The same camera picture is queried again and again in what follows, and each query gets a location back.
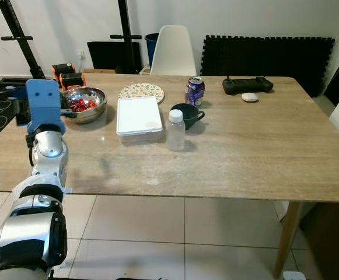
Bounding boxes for purple soda can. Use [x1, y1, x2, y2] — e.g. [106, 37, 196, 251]
[184, 76, 206, 108]

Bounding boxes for steel bowl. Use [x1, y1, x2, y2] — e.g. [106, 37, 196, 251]
[61, 86, 108, 125]

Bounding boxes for red berries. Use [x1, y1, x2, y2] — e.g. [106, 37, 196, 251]
[69, 98, 99, 113]

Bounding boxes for black remote controller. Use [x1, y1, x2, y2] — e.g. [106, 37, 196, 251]
[222, 75, 274, 96]

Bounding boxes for orange and black battery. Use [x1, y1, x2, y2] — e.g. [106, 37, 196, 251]
[59, 72, 87, 90]
[51, 62, 77, 76]

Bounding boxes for blue bin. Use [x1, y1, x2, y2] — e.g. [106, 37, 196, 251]
[144, 33, 160, 68]

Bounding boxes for clear bottle with white cap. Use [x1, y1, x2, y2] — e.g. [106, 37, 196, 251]
[166, 109, 187, 152]

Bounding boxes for black upright stand pole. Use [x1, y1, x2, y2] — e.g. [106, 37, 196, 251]
[109, 0, 142, 74]

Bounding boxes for black foam mat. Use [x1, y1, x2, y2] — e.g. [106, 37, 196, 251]
[200, 34, 336, 98]

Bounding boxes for dark cabinet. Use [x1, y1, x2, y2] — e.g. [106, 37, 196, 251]
[299, 201, 339, 280]

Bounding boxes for white plastic chair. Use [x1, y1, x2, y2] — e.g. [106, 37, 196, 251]
[149, 24, 198, 77]

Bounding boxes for white lidded food container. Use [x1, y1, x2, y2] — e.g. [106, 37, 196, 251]
[116, 96, 164, 144]

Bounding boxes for black slanted stand pole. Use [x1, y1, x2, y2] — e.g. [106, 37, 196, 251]
[0, 0, 46, 81]

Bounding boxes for small white case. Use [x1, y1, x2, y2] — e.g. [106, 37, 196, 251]
[241, 92, 259, 103]

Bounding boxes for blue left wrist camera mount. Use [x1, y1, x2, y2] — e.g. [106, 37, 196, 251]
[26, 79, 66, 136]

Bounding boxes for black flat panel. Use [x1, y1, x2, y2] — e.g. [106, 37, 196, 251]
[87, 40, 142, 74]

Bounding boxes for dark blue mug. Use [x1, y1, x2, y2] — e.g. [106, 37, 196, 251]
[169, 103, 206, 131]

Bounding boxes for wooden dining table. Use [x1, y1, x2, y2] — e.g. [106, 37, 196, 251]
[0, 72, 339, 279]

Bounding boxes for floral patterned plate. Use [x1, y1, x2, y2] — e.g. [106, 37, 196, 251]
[118, 83, 165, 105]

